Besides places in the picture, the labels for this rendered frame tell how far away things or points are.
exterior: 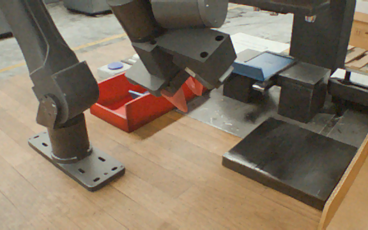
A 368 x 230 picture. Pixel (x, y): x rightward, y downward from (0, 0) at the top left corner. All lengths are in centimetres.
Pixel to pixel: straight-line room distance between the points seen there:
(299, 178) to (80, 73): 35
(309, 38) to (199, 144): 46
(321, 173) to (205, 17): 31
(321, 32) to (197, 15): 61
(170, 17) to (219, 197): 27
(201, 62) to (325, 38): 60
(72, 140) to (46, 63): 13
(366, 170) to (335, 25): 42
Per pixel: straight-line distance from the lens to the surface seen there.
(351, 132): 70
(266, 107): 73
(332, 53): 91
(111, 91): 73
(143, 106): 64
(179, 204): 48
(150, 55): 38
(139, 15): 37
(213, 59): 34
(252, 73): 64
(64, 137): 54
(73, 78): 50
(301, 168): 54
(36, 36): 50
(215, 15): 34
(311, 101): 67
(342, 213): 50
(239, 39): 117
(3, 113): 80
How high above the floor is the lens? 123
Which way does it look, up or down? 29 degrees down
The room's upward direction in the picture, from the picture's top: straight up
